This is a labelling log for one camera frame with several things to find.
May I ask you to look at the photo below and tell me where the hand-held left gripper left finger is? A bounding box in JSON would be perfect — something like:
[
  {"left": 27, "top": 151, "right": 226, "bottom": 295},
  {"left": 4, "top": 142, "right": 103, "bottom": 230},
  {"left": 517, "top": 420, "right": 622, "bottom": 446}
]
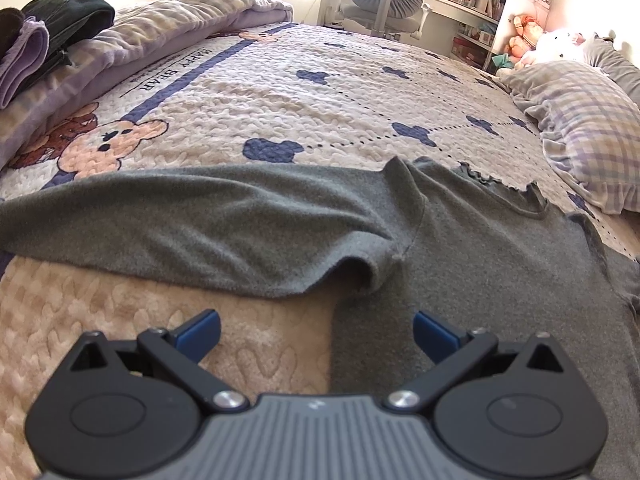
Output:
[{"left": 67, "top": 309, "right": 251, "bottom": 413}]

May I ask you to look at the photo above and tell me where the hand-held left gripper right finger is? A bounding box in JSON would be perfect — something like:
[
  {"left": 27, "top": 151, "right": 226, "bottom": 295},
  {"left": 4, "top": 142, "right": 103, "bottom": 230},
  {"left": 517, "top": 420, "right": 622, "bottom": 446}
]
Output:
[{"left": 384, "top": 311, "right": 573, "bottom": 413}]

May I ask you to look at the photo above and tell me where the grey long-sleeved top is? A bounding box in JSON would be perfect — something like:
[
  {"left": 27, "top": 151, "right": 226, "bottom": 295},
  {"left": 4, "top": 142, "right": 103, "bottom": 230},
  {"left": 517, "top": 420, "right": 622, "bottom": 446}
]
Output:
[{"left": 0, "top": 156, "right": 640, "bottom": 396}]

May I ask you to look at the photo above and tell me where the beige fleece blanket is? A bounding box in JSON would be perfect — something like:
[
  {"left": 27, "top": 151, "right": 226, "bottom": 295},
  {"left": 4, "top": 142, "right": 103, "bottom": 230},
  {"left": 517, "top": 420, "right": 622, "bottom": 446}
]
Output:
[{"left": 0, "top": 255, "right": 336, "bottom": 480}]

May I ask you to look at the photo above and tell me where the quilted bedspread with blue patches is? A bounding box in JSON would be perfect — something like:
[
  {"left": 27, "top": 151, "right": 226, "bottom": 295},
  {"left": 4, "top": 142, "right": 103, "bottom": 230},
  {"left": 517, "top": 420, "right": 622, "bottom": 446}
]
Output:
[{"left": 0, "top": 22, "right": 640, "bottom": 261}]

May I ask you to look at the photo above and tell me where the plaid ruffled pillow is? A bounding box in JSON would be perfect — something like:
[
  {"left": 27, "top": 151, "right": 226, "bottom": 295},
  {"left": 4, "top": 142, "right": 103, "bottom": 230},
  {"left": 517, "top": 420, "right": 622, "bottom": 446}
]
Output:
[{"left": 500, "top": 60, "right": 640, "bottom": 216}]

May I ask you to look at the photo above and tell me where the folded plaid quilt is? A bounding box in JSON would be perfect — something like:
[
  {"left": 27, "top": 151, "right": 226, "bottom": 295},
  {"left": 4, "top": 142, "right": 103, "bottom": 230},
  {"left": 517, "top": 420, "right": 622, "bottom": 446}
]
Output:
[{"left": 0, "top": 0, "right": 293, "bottom": 161}]

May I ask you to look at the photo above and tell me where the white plush toy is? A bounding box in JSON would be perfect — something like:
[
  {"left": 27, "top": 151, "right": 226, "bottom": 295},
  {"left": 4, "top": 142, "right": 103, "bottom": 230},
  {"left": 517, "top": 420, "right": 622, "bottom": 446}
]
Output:
[{"left": 515, "top": 29, "right": 586, "bottom": 68}]

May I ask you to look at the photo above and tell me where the white desk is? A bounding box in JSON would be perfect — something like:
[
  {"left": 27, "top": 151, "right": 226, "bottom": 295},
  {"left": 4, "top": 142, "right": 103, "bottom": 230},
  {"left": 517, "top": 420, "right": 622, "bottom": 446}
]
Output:
[{"left": 422, "top": 0, "right": 501, "bottom": 61}]

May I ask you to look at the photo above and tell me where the purple garment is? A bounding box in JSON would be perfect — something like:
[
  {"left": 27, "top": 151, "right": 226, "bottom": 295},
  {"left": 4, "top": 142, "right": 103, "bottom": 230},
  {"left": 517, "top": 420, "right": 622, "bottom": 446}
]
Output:
[{"left": 0, "top": 17, "right": 51, "bottom": 108}]

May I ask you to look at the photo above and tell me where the grey headboard cushion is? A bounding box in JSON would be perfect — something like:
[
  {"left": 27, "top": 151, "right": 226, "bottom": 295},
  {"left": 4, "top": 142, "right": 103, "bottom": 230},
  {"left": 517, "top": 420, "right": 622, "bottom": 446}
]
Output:
[{"left": 582, "top": 35, "right": 640, "bottom": 106}]

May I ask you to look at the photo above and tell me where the black garment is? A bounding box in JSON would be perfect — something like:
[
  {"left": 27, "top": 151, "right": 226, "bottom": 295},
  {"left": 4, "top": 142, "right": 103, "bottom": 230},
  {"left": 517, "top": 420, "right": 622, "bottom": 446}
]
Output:
[{"left": 22, "top": 0, "right": 116, "bottom": 78}]

